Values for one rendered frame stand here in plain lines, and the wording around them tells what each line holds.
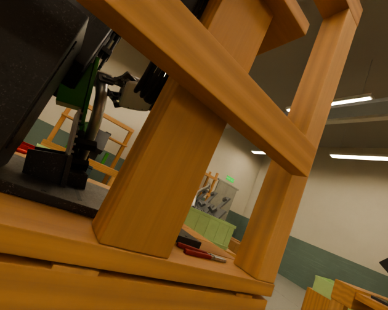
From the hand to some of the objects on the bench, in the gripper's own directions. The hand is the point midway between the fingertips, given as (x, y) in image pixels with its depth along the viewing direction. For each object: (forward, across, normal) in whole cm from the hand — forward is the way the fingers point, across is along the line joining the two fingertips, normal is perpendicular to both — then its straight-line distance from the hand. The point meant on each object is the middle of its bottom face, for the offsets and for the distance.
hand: (104, 85), depth 62 cm
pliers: (-25, +12, -49) cm, 57 cm away
